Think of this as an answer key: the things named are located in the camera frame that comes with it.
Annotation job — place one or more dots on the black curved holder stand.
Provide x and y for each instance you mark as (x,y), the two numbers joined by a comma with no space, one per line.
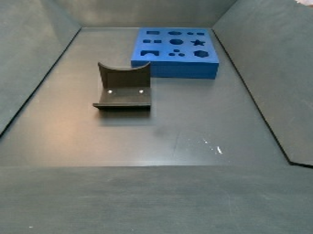
(126,87)

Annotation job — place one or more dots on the blue shape sorter block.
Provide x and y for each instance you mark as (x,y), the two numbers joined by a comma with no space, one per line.
(178,52)

